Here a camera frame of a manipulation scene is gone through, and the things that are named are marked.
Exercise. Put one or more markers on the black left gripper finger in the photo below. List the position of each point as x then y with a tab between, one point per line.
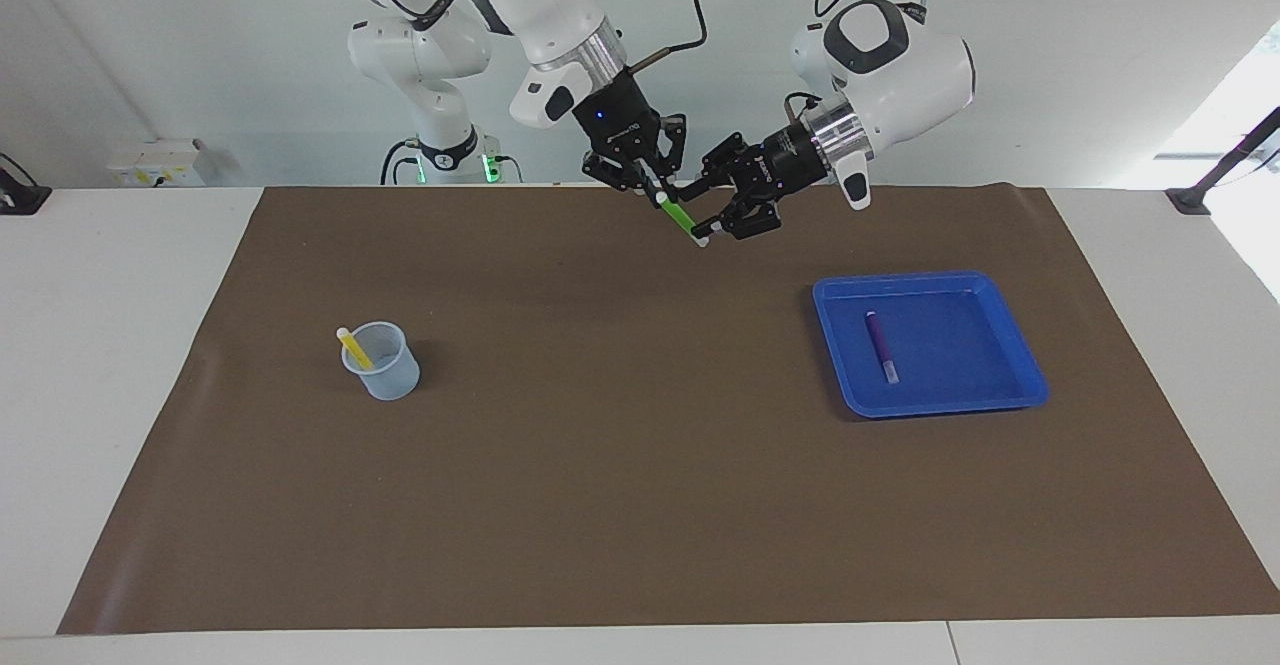
730	160
755	220

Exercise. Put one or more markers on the white wall socket box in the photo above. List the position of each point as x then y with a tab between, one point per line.
150	170

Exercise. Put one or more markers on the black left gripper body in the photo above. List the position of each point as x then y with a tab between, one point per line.
790	160

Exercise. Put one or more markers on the brown table mat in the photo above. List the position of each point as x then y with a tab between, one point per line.
640	465

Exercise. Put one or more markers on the purple pen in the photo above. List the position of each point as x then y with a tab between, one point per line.
881	345

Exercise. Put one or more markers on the green pen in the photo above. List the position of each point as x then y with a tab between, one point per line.
682	217

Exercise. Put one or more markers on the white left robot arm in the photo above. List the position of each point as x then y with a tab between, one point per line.
910	65

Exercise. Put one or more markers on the black table clamp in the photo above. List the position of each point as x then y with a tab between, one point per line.
25	200

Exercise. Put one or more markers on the translucent plastic cup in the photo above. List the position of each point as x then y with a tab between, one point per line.
390	380

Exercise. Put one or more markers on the yellow pen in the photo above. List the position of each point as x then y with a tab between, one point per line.
350	343

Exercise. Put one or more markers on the black stand with pole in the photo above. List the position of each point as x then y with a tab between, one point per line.
1190	200

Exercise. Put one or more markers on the blue plastic tray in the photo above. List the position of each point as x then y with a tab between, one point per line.
960	365

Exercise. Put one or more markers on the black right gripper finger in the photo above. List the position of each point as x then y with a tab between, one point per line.
675	145
620	173

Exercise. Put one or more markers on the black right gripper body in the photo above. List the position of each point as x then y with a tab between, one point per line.
615	115

